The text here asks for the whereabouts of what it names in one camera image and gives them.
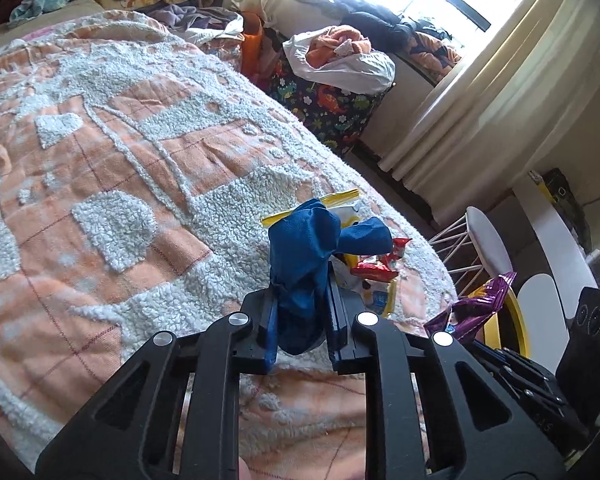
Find purple snack wrapper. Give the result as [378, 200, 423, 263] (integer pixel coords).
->
[425, 271, 517, 344]

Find yellow white snack bag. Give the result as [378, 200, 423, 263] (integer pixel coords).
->
[261, 188, 411, 318]

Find blue cloth trash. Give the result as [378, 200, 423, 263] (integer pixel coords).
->
[268, 198, 392, 356]

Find yellow rimmed trash bin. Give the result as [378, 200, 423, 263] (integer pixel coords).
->
[477, 289, 531, 358]

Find left hand thumb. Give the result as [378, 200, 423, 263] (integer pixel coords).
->
[238, 458, 252, 480]

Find white vanity desk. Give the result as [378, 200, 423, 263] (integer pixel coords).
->
[513, 176, 597, 318]

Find white octagonal stool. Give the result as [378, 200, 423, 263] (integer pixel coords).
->
[429, 206, 514, 297]

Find red snack wrapper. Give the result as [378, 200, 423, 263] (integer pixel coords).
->
[350, 237, 411, 283]

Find orange white tufted bedspread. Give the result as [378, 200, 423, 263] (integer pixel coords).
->
[0, 11, 456, 469]

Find dinosaur print laundry basket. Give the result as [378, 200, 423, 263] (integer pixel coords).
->
[266, 54, 394, 157]

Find clothes on window sill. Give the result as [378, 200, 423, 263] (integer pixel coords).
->
[295, 0, 462, 84]

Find pink floral fabric bag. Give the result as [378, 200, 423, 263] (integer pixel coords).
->
[198, 37, 242, 73]

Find white plastic bag with clothes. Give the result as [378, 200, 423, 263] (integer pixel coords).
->
[283, 25, 395, 96]

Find orange bag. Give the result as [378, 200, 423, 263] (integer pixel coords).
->
[241, 11, 263, 80]

